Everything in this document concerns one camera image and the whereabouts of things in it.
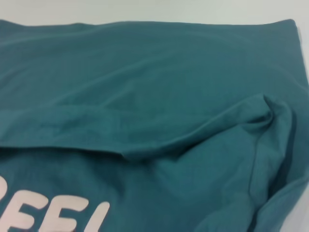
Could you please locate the teal blue shirt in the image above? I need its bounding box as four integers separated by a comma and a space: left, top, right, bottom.
0, 18, 309, 232

